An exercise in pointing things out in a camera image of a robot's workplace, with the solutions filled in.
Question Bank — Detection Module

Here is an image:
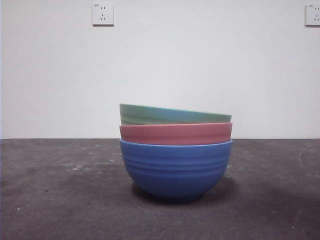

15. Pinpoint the green ribbed bowl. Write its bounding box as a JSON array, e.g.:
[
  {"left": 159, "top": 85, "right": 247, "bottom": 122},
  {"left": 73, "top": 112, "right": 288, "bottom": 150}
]
[{"left": 119, "top": 103, "right": 233, "bottom": 126}]

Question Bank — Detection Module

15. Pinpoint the red ribbed bowl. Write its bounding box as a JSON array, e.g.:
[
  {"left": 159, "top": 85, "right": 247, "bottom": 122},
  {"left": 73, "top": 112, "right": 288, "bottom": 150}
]
[{"left": 119, "top": 121, "right": 234, "bottom": 146}]

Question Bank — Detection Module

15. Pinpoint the blue ribbed bowl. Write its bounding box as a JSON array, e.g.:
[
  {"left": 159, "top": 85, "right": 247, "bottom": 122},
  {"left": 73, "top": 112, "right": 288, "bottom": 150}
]
[{"left": 119, "top": 138, "right": 234, "bottom": 204}]

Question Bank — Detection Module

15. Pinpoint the white wall socket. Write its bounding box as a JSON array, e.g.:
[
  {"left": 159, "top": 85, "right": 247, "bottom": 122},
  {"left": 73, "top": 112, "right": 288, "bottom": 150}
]
[
  {"left": 92, "top": 2, "right": 115, "bottom": 27},
  {"left": 304, "top": 4, "right": 320, "bottom": 28}
]

